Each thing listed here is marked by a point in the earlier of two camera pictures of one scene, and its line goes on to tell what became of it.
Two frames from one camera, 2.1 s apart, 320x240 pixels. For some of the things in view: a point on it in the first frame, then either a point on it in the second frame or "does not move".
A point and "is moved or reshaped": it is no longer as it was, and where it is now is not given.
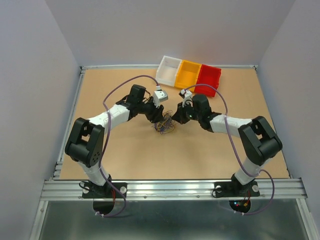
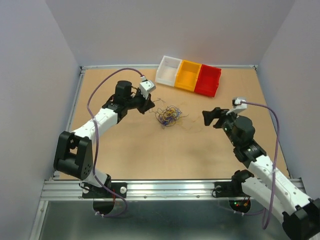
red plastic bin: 209,75 does not move
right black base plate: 235,189 does not move
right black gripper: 178,116 → 216,113
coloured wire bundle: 167,125 is moved or reshaped
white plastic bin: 168,70 does not move
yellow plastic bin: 187,75 does not move
